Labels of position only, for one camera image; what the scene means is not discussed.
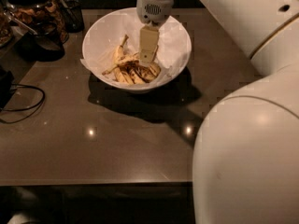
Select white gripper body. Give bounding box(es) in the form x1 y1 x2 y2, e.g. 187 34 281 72
136 0 174 26

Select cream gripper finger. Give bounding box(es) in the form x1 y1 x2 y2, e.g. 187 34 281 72
139 25 160 63

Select spotted yellow banana bunch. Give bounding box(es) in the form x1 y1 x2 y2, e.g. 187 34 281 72
102 35 162 85

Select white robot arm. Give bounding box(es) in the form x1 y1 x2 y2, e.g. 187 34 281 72
192 0 299 224

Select white bowl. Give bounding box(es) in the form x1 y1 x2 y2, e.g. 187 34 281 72
81 7 192 94

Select white paper liner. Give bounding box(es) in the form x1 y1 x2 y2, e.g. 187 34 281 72
79 9 187 88

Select black mesh pen holder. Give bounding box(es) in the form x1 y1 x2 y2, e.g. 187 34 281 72
61 1 84 33

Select glass jar with black lid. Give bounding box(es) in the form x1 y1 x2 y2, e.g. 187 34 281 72
6 0 68 43

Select glass jar at left edge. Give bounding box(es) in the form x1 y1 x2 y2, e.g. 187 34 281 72
0 4 14 48

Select black device at left edge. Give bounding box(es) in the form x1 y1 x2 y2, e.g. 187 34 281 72
0 67 14 108

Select black cable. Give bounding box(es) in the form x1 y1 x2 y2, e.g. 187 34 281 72
0 83 46 125

